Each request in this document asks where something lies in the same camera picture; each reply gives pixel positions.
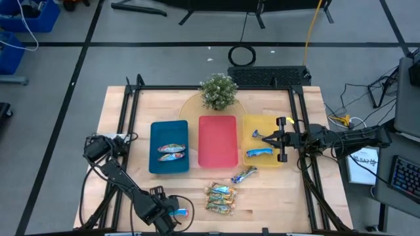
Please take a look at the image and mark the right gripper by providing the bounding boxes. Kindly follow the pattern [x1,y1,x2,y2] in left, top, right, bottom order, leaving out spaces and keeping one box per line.
[262,117,308,163]

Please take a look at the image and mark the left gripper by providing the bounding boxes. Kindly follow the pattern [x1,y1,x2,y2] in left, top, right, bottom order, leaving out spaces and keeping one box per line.
[139,186,181,236]

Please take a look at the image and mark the granola bar red blue wrapper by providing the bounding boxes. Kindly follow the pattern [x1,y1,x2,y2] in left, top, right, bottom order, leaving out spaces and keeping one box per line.
[157,143,186,154]
[169,208,190,218]
[157,151,186,163]

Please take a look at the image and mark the granola bar orange green wrapper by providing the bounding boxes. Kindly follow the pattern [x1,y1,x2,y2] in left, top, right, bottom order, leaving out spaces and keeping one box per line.
[204,191,236,205]
[205,201,234,216]
[207,182,238,196]

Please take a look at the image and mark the yellow plastic tray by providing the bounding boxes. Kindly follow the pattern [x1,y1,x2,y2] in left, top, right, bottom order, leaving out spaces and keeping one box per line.
[241,113,284,167]

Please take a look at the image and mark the red plastic tray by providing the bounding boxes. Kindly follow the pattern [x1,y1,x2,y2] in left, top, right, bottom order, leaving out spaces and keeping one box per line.
[198,115,240,168]

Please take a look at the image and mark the black perforated case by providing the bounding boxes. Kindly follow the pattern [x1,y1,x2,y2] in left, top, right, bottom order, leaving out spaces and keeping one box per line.
[226,65,312,87]

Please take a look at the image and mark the yellow power plug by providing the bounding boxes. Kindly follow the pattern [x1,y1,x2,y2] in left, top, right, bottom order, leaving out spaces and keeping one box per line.
[329,114,351,127]

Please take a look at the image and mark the small potted green plant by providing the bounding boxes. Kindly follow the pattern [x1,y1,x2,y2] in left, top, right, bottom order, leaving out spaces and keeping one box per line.
[199,73,240,111]

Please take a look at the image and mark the blue plastic tray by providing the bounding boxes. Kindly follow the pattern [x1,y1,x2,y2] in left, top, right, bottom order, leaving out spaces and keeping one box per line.
[148,119,190,174]

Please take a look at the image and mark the round tan placemat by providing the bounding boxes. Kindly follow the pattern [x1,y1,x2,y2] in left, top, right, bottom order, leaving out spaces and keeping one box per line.
[178,91,247,150]

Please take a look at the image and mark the white paper sign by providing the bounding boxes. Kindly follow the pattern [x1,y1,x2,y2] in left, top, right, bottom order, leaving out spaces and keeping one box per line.
[345,147,379,186]

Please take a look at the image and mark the black folding stand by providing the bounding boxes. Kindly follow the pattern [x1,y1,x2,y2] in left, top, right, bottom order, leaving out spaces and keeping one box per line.
[367,67,400,109]

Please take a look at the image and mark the grey desk with keyboard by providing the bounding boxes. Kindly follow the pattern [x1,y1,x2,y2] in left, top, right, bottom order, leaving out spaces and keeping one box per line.
[375,130,420,220]

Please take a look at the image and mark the backlit black keyboard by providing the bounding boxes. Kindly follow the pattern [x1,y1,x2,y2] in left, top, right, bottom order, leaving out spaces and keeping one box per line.
[388,155,420,205]

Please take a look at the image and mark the black partition screen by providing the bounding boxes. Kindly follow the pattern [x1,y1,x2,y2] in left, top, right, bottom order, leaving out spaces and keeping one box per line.
[154,0,335,30]

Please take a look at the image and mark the black floor bar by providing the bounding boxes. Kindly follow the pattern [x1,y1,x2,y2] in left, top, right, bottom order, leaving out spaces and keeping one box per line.
[110,2,168,18]

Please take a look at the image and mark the large blue storage bin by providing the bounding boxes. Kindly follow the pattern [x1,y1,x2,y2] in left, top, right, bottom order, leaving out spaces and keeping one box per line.
[0,0,61,33]

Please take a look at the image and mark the coiled black cable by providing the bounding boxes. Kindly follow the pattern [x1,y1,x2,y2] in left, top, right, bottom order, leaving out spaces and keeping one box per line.
[227,44,257,68]

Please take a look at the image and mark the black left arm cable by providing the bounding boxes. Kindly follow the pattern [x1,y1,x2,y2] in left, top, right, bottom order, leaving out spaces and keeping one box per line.
[78,165,96,227]

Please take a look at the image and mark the black metal table frame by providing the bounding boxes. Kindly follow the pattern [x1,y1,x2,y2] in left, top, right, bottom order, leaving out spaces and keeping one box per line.
[79,73,354,232]

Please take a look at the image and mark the yellow floor cable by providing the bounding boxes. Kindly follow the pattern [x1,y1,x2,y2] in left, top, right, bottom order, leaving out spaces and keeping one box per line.
[302,0,324,66]

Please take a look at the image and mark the white cable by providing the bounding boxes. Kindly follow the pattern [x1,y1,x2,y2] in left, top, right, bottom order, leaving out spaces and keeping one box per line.
[0,0,40,52]

